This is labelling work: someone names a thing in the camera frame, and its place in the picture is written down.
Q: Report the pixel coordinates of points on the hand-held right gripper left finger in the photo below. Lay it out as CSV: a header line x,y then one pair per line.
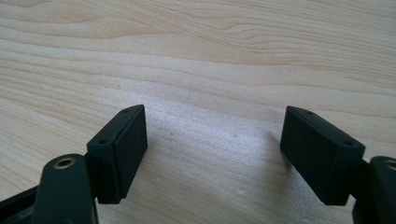
x,y
120,155

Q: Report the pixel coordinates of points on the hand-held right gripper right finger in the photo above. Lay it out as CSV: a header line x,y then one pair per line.
x,y
320,158

